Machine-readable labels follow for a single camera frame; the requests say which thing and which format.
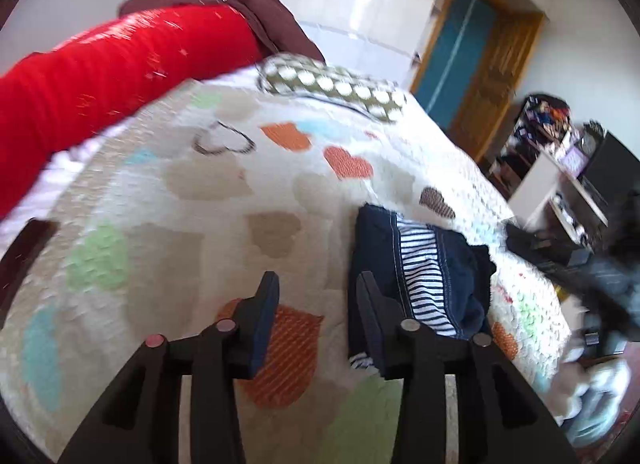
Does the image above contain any white gloved right hand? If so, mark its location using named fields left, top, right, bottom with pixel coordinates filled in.
left=544, top=358, right=631, bottom=448

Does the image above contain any white shelf unit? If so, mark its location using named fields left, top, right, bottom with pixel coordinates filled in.
left=508, top=151, right=608, bottom=247

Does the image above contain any black television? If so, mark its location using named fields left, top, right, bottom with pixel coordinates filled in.
left=580, top=132, right=639, bottom=207

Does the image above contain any cluttered shoe rack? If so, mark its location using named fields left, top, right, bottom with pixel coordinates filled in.
left=485, top=93, right=572, bottom=200

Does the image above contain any heart patterned quilt bedspread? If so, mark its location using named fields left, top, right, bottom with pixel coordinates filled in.
left=1, top=70, right=570, bottom=463

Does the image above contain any wooden door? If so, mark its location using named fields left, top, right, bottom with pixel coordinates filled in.
left=449, top=12, right=546, bottom=162

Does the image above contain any teal hanging curtain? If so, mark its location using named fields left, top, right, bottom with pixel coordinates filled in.
left=414, top=0, right=498, bottom=131

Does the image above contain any red bolster cushion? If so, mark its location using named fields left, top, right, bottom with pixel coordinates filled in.
left=1, top=5, right=264, bottom=214

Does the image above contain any olive white patterned pillow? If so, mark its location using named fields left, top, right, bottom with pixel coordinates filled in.
left=257, top=53, right=408, bottom=123

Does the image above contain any maroon blanket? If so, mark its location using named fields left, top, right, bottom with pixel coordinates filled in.
left=118, top=0, right=326, bottom=64

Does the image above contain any white headboard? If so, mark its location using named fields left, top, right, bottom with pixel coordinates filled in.
left=0, top=0, right=123, bottom=72

